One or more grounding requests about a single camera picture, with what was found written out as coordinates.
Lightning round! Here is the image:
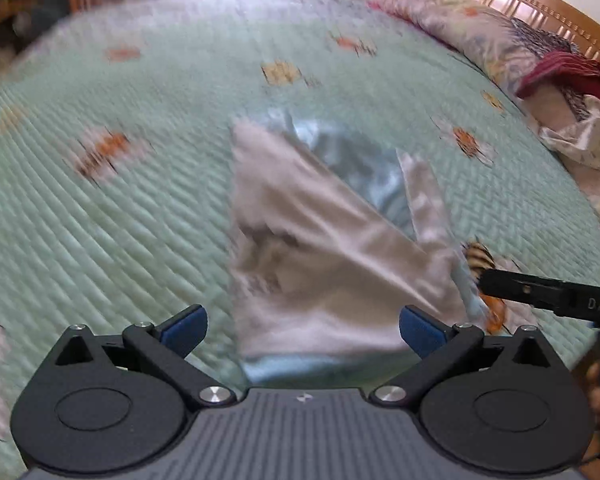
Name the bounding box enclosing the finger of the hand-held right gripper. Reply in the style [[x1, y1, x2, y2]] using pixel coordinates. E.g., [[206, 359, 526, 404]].
[[479, 268, 577, 309]]

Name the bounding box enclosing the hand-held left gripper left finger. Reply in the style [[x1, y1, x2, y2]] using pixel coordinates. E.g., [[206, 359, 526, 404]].
[[54, 304, 238, 408]]

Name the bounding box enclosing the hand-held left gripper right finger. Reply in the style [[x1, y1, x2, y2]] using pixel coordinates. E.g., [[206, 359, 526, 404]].
[[369, 304, 557, 408]]

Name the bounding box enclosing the light blue and white garment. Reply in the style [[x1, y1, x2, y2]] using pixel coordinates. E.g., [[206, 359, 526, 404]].
[[227, 109, 487, 387]]

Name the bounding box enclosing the green quilted bee bedspread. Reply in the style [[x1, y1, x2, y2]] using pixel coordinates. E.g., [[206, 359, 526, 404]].
[[0, 0, 600, 480]]

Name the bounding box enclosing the crumpled beige cloth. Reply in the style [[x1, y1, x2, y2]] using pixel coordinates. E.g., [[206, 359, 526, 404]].
[[536, 94, 600, 232]]

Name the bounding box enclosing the beige pillow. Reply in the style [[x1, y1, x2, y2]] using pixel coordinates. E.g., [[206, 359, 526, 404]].
[[521, 81, 589, 132]]

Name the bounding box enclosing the red striped cloth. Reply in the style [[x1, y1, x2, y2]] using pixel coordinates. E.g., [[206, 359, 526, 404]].
[[516, 50, 600, 112]]

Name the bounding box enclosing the black patterned cloth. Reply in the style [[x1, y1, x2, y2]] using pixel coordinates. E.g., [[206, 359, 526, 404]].
[[509, 16, 582, 57]]

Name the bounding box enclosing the floral white duvet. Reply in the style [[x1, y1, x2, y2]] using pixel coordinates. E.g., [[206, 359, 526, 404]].
[[364, 0, 542, 99]]

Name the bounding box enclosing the wooden headboard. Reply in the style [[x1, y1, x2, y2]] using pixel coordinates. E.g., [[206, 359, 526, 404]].
[[449, 0, 600, 79]]

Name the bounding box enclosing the grey blue cloth bundle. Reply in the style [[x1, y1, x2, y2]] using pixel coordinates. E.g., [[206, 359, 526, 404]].
[[9, 0, 72, 39]]

